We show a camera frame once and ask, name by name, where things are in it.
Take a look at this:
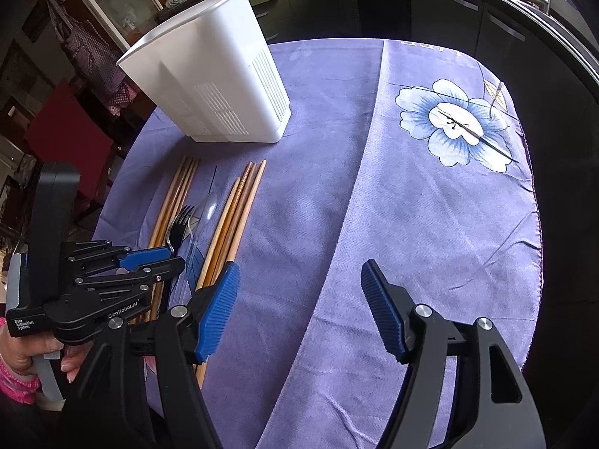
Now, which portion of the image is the clear plastic spoon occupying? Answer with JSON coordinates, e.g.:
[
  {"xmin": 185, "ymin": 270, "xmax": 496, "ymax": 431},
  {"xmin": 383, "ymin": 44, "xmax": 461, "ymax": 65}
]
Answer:
[{"xmin": 181, "ymin": 192, "xmax": 217, "ymax": 260}]

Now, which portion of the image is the pink sleeve forearm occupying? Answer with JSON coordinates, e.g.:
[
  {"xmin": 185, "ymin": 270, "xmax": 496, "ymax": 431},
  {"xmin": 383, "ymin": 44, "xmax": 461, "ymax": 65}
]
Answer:
[{"xmin": 1, "ymin": 351, "xmax": 40, "ymax": 406}]

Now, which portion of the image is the person's left hand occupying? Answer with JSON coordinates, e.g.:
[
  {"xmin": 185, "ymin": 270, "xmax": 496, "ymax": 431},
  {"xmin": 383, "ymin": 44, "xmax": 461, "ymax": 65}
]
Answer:
[{"xmin": 1, "ymin": 326, "xmax": 92, "ymax": 383}]

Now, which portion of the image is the red chair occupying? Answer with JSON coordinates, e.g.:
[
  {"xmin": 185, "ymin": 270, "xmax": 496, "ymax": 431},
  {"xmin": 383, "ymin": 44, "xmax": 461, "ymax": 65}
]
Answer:
[{"xmin": 24, "ymin": 79, "xmax": 116, "ymax": 202}]

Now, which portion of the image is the white plastic utensil holder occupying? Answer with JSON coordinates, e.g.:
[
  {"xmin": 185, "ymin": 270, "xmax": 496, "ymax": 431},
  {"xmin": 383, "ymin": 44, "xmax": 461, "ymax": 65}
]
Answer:
[{"xmin": 118, "ymin": 0, "xmax": 291, "ymax": 144}]

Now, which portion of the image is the purple checkered apron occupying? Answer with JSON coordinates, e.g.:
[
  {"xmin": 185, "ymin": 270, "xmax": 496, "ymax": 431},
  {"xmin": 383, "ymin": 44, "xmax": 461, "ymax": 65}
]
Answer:
[{"xmin": 46, "ymin": 0, "xmax": 137, "ymax": 116}]

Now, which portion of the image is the purple floral tablecloth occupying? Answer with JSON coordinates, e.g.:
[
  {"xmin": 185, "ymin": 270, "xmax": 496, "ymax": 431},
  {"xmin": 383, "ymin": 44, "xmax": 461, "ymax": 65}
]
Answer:
[{"xmin": 94, "ymin": 39, "xmax": 542, "ymax": 448}]

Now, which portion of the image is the black lower cabinet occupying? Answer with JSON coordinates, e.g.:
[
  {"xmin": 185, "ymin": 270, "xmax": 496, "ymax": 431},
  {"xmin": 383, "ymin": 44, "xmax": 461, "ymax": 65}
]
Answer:
[{"xmin": 350, "ymin": 0, "xmax": 599, "ymax": 104}]

